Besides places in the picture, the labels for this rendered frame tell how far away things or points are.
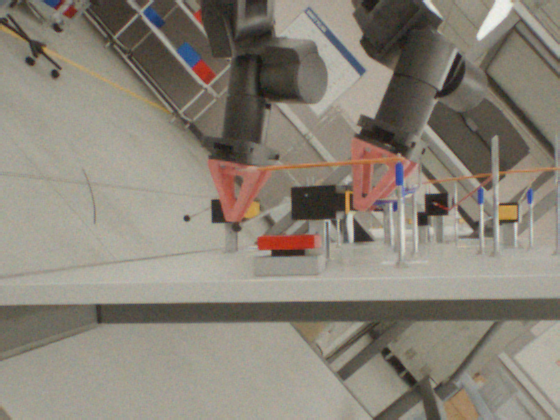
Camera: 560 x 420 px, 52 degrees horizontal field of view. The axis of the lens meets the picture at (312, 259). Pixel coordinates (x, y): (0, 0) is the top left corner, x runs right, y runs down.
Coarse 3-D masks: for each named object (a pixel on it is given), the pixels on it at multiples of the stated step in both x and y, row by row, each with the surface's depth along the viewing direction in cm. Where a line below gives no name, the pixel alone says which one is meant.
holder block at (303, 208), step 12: (300, 192) 68; (312, 192) 68; (324, 192) 67; (336, 192) 67; (300, 204) 68; (312, 204) 68; (324, 204) 67; (336, 204) 67; (300, 216) 69; (312, 216) 68; (324, 216) 68; (336, 216) 67
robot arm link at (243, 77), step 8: (240, 56) 69; (248, 56) 69; (256, 56) 69; (232, 64) 70; (240, 64) 69; (248, 64) 69; (256, 64) 69; (232, 72) 70; (240, 72) 69; (248, 72) 69; (256, 72) 69; (232, 80) 70; (240, 80) 69; (248, 80) 69; (256, 80) 69; (232, 88) 70; (240, 88) 70; (248, 88) 69; (256, 88) 70; (256, 96) 70; (264, 96) 70
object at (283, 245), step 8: (264, 240) 49; (272, 240) 49; (280, 240) 49; (288, 240) 49; (296, 240) 49; (304, 240) 49; (312, 240) 49; (320, 240) 53; (264, 248) 49; (272, 248) 49; (280, 248) 49; (288, 248) 49; (296, 248) 49; (304, 248) 49; (312, 248) 49; (272, 256) 50; (280, 256) 50; (288, 256) 50; (296, 256) 50
